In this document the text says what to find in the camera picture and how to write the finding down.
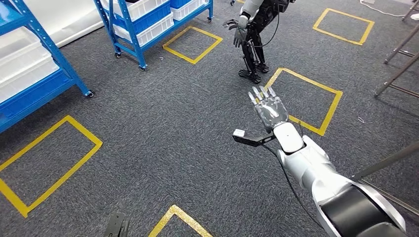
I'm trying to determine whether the black and white humanoid robot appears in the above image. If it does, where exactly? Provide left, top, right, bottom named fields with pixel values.
left=222, top=0, right=296, bottom=85

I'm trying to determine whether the blue metal shelf rack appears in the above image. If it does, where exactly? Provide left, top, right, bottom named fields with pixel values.
left=92, top=0, right=214, bottom=72
left=0, top=0, right=96, bottom=135

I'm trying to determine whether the white floor cable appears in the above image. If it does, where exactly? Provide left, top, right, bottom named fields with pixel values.
left=359, top=0, right=408, bottom=18

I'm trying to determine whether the yellow floor tape square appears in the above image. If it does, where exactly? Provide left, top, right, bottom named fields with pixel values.
left=147, top=204, right=214, bottom=237
left=162, top=25, right=224, bottom=65

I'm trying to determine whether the blue plastic bin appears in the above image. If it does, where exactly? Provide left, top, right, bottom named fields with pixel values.
left=169, top=0, right=198, bottom=10
left=112, top=0, right=172, bottom=36
left=0, top=67, right=80, bottom=122

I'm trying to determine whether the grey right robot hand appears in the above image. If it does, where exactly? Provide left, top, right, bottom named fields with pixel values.
left=247, top=85, right=290, bottom=133

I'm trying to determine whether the black camera cable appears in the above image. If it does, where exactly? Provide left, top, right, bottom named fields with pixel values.
left=261, top=121, right=325, bottom=230

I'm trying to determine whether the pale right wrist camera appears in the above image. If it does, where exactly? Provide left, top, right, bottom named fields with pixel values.
left=232, top=128, right=277, bottom=148

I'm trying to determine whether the black robot wheeled base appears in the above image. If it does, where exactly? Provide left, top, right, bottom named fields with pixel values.
left=103, top=211, right=131, bottom=237

